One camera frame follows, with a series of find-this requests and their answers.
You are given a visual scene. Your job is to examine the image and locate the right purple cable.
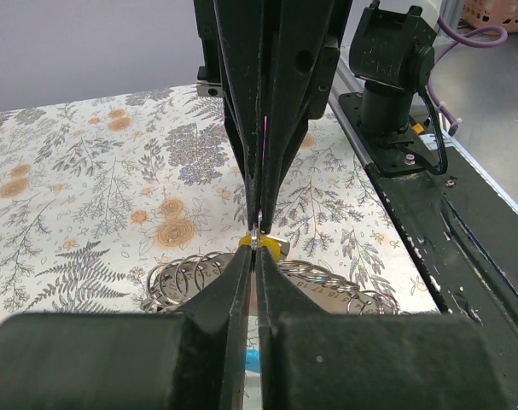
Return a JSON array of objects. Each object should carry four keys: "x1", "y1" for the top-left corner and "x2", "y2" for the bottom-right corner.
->
[{"x1": 424, "y1": 15, "x2": 509, "y2": 138}]

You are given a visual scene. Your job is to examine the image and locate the grey keyring with blue handle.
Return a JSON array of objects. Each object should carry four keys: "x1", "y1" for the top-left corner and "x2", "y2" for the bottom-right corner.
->
[{"x1": 135, "y1": 253, "x2": 410, "y2": 388}]

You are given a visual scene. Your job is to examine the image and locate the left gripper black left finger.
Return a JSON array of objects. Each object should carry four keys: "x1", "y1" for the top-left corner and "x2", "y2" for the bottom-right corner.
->
[{"x1": 0, "y1": 246, "x2": 253, "y2": 409}]

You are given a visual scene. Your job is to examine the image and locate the yellow key tag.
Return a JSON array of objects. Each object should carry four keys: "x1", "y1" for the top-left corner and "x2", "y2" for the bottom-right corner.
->
[{"x1": 238, "y1": 233, "x2": 291, "y2": 261}]

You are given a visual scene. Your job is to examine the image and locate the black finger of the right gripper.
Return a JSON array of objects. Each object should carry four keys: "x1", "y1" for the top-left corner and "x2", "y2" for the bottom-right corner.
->
[
  {"x1": 260, "y1": 1, "x2": 331, "y2": 233},
  {"x1": 213, "y1": 1, "x2": 264, "y2": 222}
]

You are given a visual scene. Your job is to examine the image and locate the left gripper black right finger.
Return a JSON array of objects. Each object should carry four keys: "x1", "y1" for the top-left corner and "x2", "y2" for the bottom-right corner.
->
[{"x1": 255, "y1": 248, "x2": 511, "y2": 409}]

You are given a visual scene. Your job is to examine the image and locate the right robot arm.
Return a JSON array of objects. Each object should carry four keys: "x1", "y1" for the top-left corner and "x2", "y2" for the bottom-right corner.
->
[{"x1": 212, "y1": 1, "x2": 439, "y2": 233}]

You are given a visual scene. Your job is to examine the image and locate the floral table mat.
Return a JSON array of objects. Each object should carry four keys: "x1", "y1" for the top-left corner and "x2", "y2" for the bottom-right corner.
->
[{"x1": 0, "y1": 85, "x2": 438, "y2": 324}]

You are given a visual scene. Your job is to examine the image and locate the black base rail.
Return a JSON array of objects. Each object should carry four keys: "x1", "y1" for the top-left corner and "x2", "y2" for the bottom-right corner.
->
[{"x1": 364, "y1": 140, "x2": 518, "y2": 409}]

